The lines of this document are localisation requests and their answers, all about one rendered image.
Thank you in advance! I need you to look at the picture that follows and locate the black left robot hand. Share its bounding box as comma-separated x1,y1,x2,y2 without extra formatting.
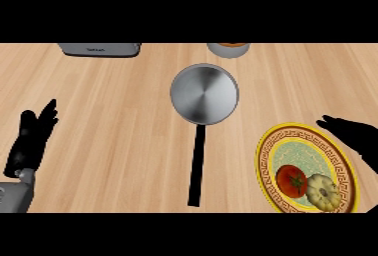
3,98,61,179

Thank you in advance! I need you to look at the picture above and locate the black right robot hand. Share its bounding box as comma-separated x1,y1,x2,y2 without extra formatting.
315,114,378,174

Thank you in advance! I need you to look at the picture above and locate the yellow patterned plate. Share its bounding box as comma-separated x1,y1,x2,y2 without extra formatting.
254,122,362,214

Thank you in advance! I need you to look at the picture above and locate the red tomato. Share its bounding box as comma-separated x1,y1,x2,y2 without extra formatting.
275,164,310,199

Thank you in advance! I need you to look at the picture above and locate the grey toaster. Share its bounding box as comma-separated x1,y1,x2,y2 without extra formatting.
56,42,143,59

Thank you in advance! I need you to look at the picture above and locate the grey cup with orange content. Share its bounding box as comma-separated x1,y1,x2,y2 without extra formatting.
205,42,251,60

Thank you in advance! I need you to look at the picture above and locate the silver pan with black handle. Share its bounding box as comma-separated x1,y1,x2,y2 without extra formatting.
168,62,241,208

